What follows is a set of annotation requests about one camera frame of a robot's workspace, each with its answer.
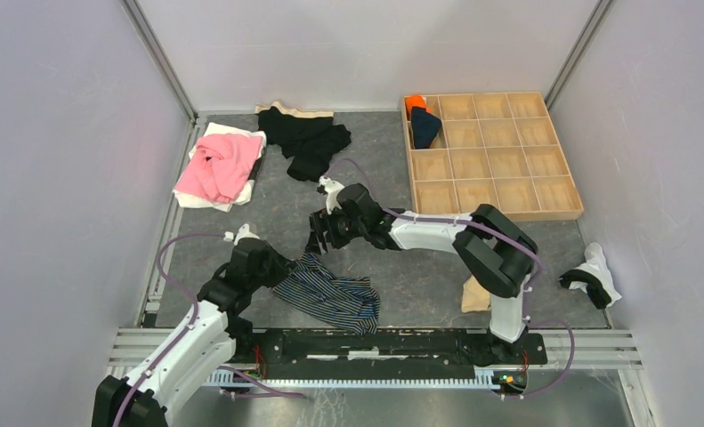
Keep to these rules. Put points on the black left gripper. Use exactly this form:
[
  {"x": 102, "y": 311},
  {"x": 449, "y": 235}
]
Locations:
[{"x": 281, "y": 264}]

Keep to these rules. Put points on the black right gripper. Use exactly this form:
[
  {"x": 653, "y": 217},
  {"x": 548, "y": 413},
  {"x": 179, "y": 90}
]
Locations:
[{"x": 320, "y": 222}]

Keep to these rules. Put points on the navy striped boxer underwear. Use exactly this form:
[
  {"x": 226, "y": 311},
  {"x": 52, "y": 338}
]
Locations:
[{"x": 351, "y": 304}]

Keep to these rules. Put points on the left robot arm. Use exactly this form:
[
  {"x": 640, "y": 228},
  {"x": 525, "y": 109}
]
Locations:
[{"x": 209, "y": 335}]

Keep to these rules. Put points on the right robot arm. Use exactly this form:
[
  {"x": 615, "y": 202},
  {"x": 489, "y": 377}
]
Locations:
[{"x": 498, "y": 254}]

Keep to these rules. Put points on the black underwear pile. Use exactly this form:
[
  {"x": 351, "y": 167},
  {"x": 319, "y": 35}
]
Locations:
[{"x": 309, "y": 139}]

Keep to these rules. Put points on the pink garment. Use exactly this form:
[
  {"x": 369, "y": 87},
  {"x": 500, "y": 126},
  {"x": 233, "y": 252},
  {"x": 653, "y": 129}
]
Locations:
[{"x": 220, "y": 166}]

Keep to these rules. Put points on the navy rolled garment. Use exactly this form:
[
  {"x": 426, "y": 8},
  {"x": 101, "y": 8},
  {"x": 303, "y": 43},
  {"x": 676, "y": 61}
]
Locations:
[{"x": 425, "y": 127}]

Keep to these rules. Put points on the orange rolled garment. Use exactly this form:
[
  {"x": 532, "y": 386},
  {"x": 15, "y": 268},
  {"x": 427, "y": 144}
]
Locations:
[{"x": 415, "y": 102}]

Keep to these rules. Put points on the beige garment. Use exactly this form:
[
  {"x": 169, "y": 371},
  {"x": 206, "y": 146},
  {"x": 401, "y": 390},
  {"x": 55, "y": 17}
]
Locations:
[{"x": 474, "y": 297}]

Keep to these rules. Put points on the wooden compartment tray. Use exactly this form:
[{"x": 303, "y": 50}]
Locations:
[{"x": 493, "y": 148}]

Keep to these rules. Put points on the white black garment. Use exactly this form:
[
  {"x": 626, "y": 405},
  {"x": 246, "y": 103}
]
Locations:
[{"x": 593, "y": 277}]

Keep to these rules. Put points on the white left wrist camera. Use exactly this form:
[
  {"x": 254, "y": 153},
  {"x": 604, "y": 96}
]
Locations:
[{"x": 246, "y": 231}]

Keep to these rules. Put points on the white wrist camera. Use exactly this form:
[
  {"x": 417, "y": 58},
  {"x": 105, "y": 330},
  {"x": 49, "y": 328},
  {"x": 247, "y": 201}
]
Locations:
[
  {"x": 246, "y": 231},
  {"x": 330, "y": 189}
]

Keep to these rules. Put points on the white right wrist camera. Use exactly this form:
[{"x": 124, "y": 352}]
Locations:
[{"x": 330, "y": 189}]

